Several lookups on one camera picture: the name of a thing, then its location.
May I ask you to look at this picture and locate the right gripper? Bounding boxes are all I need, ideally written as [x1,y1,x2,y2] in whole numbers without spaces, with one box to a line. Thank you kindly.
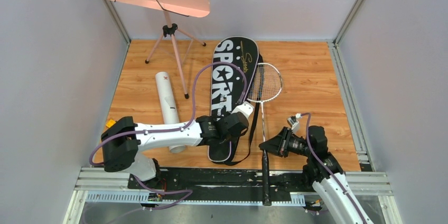
[258,127,312,158]

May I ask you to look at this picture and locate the white shuttlecock tube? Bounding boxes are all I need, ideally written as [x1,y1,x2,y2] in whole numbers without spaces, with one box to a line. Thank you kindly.
[155,71,187,154]

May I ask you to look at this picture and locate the black sport racket bag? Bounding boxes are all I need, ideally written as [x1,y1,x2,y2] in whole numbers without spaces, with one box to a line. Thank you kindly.
[207,36,263,166]

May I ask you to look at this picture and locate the white racket red strings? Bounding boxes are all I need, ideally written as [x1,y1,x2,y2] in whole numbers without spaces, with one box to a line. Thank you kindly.
[247,62,284,206]

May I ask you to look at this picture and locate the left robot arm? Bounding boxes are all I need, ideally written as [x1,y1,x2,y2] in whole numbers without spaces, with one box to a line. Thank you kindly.
[100,111,249,189]

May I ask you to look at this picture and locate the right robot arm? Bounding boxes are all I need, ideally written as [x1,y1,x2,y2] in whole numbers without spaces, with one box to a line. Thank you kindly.
[259,125,373,223]

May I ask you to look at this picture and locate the yellow blue toy block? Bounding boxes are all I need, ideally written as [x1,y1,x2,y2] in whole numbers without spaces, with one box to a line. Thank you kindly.
[105,119,116,128]

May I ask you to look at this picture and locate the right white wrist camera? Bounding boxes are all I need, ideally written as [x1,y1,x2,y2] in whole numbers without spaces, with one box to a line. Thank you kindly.
[287,113,302,134]

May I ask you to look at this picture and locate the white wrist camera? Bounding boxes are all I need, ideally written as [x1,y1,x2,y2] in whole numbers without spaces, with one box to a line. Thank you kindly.
[231,101,254,119]
[287,113,302,134]

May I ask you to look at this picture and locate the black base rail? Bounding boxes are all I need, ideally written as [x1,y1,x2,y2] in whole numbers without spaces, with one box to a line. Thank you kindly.
[75,166,393,212]

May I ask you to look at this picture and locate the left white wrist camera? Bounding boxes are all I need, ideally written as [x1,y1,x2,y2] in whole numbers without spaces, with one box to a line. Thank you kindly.
[231,101,254,119]

